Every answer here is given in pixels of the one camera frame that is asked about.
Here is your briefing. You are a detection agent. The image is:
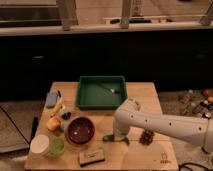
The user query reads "spice jar rack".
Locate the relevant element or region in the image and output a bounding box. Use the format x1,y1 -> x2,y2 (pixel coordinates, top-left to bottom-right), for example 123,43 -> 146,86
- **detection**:
178,89 -> 213,118

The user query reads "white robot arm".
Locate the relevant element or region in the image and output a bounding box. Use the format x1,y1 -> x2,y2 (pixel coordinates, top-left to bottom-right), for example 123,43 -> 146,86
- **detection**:
113,98 -> 213,152

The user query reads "small dark blue object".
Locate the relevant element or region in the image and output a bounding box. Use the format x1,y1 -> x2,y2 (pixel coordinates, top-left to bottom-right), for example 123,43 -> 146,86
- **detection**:
60,108 -> 71,120

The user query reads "brown sponge block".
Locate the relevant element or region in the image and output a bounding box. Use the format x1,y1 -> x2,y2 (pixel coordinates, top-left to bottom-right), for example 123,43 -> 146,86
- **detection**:
79,149 -> 105,167

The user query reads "green cup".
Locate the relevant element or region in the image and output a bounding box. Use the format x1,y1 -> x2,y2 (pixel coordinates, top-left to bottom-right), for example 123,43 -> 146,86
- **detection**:
49,138 -> 64,156

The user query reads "black cable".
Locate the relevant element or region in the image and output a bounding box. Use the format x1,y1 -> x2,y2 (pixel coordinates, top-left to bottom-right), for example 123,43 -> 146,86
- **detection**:
178,162 -> 210,171

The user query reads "orange peach fruit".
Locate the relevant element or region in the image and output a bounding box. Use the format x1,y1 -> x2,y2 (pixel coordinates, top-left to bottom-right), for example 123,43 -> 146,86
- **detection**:
46,117 -> 61,131

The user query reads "purple grape bunch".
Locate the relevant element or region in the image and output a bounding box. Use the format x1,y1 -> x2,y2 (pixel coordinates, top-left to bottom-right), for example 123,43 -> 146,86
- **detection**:
140,130 -> 155,145

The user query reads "yellow banana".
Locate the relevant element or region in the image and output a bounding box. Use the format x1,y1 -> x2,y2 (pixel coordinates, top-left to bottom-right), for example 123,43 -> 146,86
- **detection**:
50,97 -> 63,117

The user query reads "green plastic tray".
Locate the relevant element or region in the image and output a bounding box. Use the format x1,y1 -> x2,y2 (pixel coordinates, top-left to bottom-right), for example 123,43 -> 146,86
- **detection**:
76,76 -> 127,110

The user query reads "metal fork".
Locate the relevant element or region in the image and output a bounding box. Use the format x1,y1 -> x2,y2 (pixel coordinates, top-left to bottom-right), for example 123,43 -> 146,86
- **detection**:
97,83 -> 120,94

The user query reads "dark red bowl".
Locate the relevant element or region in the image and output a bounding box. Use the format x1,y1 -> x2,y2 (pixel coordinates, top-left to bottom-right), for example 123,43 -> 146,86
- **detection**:
65,117 -> 95,145

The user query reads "green pepper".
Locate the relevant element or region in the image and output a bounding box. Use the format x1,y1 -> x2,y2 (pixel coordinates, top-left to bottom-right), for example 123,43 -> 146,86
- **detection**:
102,133 -> 131,146

